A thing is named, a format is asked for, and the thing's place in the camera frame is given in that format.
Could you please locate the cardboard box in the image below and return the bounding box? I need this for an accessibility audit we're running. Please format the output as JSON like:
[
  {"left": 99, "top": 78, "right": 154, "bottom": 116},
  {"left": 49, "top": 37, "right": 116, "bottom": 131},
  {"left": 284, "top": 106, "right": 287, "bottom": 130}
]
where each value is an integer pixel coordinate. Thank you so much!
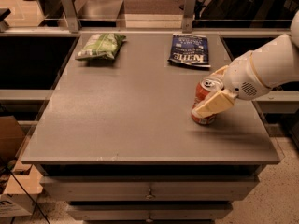
[{"left": 0, "top": 116, "right": 43, "bottom": 217}]

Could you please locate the blue kettle chip bag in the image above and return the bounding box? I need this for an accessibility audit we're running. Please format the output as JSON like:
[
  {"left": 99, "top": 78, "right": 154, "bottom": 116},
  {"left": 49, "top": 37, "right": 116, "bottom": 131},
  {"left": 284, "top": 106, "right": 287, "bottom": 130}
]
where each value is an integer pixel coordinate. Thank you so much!
[{"left": 168, "top": 34, "right": 210, "bottom": 67}]

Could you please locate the black cable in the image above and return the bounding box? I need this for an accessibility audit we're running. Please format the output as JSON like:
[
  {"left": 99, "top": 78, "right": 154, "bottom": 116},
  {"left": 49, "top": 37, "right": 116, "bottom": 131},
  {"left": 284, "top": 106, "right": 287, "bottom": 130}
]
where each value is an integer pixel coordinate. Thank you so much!
[{"left": 0, "top": 103, "right": 50, "bottom": 224}]

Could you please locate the lower drawer with knob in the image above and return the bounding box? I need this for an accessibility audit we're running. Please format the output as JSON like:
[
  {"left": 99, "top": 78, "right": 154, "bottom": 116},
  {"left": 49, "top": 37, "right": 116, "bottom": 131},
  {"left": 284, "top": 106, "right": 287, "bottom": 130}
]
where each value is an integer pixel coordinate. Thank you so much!
[{"left": 67, "top": 202, "right": 232, "bottom": 222}]

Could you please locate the left metal bracket post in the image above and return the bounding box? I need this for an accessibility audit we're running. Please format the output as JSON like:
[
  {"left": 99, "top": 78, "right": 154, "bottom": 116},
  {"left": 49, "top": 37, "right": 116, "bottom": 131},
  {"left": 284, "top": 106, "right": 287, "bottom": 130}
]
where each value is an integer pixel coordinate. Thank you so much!
[{"left": 61, "top": 0, "right": 80, "bottom": 33}]

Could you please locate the right metal bracket post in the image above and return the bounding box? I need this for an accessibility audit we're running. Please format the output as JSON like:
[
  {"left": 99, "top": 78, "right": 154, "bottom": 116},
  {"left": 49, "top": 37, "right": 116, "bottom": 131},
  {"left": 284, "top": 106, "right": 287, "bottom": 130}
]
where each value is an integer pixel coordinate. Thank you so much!
[{"left": 181, "top": 0, "right": 196, "bottom": 33}]

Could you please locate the grey drawer cabinet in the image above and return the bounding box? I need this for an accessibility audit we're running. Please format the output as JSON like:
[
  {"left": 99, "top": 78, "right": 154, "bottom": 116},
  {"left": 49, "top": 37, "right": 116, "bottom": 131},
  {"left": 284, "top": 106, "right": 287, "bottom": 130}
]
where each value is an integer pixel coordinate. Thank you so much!
[{"left": 21, "top": 33, "right": 279, "bottom": 224}]

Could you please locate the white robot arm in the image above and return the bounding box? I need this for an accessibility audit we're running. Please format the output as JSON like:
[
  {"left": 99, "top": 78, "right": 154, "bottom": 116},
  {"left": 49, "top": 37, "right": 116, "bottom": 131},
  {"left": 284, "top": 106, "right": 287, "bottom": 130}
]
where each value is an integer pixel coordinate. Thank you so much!
[{"left": 192, "top": 11, "right": 299, "bottom": 119}]

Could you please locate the drawer with knob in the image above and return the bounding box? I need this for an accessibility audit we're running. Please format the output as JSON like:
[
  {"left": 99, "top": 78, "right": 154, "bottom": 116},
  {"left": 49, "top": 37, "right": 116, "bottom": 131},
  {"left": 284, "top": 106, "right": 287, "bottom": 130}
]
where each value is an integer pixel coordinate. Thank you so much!
[
  {"left": 67, "top": 202, "right": 232, "bottom": 222},
  {"left": 40, "top": 176, "right": 259, "bottom": 202}
]

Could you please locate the metal bracket post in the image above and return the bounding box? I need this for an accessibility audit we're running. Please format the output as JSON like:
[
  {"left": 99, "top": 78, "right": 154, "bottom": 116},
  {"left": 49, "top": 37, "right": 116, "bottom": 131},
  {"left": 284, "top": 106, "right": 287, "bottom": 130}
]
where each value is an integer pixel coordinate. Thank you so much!
[
  {"left": 181, "top": 0, "right": 196, "bottom": 33},
  {"left": 61, "top": 0, "right": 80, "bottom": 33}
]

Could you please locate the upper drawer with knob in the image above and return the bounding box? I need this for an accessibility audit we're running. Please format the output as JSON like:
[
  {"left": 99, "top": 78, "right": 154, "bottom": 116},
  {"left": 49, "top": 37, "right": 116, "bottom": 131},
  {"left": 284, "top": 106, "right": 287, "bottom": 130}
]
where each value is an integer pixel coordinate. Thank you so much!
[{"left": 40, "top": 176, "right": 259, "bottom": 202}]

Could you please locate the black bag in background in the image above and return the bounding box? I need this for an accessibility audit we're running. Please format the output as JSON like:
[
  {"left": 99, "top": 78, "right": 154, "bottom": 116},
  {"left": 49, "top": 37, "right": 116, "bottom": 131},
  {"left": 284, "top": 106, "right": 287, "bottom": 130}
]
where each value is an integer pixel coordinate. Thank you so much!
[{"left": 201, "top": 0, "right": 263, "bottom": 21}]

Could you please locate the green jalapeno chip bag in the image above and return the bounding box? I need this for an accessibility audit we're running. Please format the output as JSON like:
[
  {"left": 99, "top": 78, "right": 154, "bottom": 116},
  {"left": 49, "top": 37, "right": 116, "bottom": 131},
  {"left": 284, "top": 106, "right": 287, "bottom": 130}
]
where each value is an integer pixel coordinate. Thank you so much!
[{"left": 75, "top": 33, "right": 126, "bottom": 61}]

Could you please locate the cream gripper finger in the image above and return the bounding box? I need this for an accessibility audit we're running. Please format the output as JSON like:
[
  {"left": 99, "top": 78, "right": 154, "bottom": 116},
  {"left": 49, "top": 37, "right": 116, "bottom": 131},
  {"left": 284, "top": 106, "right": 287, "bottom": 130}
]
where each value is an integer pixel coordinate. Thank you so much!
[
  {"left": 211, "top": 65, "right": 228, "bottom": 78},
  {"left": 193, "top": 89, "right": 237, "bottom": 119}
]

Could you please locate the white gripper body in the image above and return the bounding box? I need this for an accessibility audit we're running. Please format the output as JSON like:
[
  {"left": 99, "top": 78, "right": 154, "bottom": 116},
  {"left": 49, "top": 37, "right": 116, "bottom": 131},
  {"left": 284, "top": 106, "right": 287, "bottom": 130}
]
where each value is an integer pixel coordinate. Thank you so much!
[{"left": 222, "top": 49, "right": 271, "bottom": 100}]

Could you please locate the red coke can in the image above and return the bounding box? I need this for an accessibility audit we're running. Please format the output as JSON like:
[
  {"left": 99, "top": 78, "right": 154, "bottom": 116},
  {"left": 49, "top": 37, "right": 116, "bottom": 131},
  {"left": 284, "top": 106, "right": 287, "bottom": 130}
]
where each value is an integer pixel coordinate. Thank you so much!
[{"left": 191, "top": 77, "right": 224, "bottom": 126}]

